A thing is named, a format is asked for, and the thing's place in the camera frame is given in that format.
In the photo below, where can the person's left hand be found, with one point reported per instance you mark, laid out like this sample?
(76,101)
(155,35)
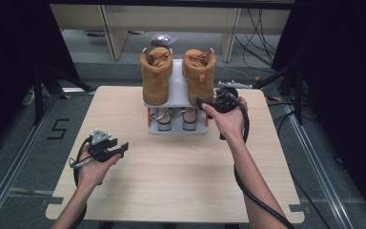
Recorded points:
(93,171)

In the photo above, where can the black metal stand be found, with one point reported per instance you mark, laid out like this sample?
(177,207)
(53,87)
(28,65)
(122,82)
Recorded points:
(38,101)
(298,101)

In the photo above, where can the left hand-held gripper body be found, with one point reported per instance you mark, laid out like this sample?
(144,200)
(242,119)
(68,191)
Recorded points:
(100,148)

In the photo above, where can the black curtain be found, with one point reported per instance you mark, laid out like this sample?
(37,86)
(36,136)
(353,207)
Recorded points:
(346,79)
(12,63)

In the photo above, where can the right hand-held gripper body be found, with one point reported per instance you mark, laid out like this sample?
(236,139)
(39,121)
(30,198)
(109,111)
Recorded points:
(227,100)

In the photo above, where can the tan suede boot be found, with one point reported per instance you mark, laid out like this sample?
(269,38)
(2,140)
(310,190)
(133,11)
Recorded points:
(200,76)
(156,76)

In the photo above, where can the clear plastic bag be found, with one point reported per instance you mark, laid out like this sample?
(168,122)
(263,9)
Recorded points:
(164,39)

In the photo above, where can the white two-tier shoe rack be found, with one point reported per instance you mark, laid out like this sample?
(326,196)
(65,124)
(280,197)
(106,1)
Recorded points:
(178,89)

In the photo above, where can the person's right hand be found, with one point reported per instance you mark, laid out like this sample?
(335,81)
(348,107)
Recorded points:
(230,122)

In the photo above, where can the aluminium floor rail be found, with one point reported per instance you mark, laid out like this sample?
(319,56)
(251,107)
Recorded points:
(16,165)
(317,171)

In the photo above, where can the beige wooden desk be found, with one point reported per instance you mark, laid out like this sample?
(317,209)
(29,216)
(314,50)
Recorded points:
(171,19)

